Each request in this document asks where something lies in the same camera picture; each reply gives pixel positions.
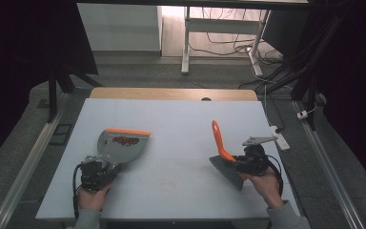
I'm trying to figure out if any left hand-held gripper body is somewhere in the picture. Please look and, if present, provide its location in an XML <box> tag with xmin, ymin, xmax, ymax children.
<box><xmin>79</xmin><ymin>155</ymin><xmax>117</xmax><ymax>193</ymax></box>

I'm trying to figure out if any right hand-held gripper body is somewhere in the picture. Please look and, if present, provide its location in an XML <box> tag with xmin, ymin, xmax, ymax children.
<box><xmin>238</xmin><ymin>135</ymin><xmax>279</xmax><ymax>177</ymax></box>

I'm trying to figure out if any orange brush with grey bristles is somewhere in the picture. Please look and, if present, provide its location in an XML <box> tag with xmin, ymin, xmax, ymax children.
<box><xmin>209</xmin><ymin>119</ymin><xmax>251</xmax><ymax>192</ymax></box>

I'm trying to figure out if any grey dustpan with orange edge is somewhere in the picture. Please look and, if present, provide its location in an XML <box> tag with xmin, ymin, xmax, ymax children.
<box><xmin>96</xmin><ymin>127</ymin><xmax>152</xmax><ymax>166</ymax></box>

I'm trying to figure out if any pile of small brown beans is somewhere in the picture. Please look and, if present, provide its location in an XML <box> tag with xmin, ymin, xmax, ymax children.
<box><xmin>112</xmin><ymin>135</ymin><xmax>140</xmax><ymax>147</ymax></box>

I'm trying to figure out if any person's left hand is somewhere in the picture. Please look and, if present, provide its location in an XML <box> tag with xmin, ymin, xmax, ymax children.
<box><xmin>76</xmin><ymin>182</ymin><xmax>114</xmax><ymax>213</ymax></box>

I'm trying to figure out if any person's right hand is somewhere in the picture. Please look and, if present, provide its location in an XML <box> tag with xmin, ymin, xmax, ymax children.
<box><xmin>245</xmin><ymin>165</ymin><xmax>286</xmax><ymax>210</ymax></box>

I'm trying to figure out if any white power strip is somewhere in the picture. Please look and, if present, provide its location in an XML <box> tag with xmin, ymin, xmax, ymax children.
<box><xmin>268</xmin><ymin>125</ymin><xmax>291</xmax><ymax>152</ymax></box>

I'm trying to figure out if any wooden table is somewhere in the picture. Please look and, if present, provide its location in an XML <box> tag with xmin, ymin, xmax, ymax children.
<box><xmin>89</xmin><ymin>87</ymin><xmax>259</xmax><ymax>102</ymax></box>

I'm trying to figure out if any dark curtain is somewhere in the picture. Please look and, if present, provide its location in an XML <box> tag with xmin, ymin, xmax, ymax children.
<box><xmin>308</xmin><ymin>0</ymin><xmax>366</xmax><ymax>197</ymax></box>
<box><xmin>0</xmin><ymin>0</ymin><xmax>100</xmax><ymax>175</ymax></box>

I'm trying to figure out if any white cabinet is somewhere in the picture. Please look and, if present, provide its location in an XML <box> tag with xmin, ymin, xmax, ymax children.
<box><xmin>76</xmin><ymin>3</ymin><xmax>164</xmax><ymax>52</ymax></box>

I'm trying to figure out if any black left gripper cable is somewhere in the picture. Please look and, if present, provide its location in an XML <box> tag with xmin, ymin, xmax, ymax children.
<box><xmin>71</xmin><ymin>162</ymin><xmax>84</xmax><ymax>221</ymax></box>

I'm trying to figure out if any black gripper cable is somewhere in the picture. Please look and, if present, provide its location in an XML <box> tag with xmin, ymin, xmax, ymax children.
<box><xmin>266</xmin><ymin>154</ymin><xmax>285</xmax><ymax>198</ymax></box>
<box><xmin>71</xmin><ymin>162</ymin><xmax>84</xmax><ymax>221</ymax></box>

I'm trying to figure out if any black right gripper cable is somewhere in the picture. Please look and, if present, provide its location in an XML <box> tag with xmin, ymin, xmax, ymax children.
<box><xmin>266</xmin><ymin>154</ymin><xmax>285</xmax><ymax>198</ymax></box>

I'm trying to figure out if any aluminium rail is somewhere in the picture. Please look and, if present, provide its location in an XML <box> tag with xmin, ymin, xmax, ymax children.
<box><xmin>291</xmin><ymin>99</ymin><xmax>366</xmax><ymax>229</ymax></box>
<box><xmin>0</xmin><ymin>91</ymin><xmax>73</xmax><ymax>229</ymax></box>

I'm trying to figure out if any black stand with cables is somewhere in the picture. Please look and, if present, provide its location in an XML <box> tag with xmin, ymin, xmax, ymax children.
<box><xmin>237</xmin><ymin>12</ymin><xmax>349</xmax><ymax>132</ymax></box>

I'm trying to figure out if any tangle of black floor cables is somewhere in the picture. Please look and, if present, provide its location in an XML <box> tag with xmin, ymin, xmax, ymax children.
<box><xmin>189</xmin><ymin>7</ymin><xmax>285</xmax><ymax>66</ymax></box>

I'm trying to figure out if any white desk frame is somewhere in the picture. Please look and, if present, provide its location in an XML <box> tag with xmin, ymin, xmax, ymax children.
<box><xmin>180</xmin><ymin>5</ymin><xmax>273</xmax><ymax>77</ymax></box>

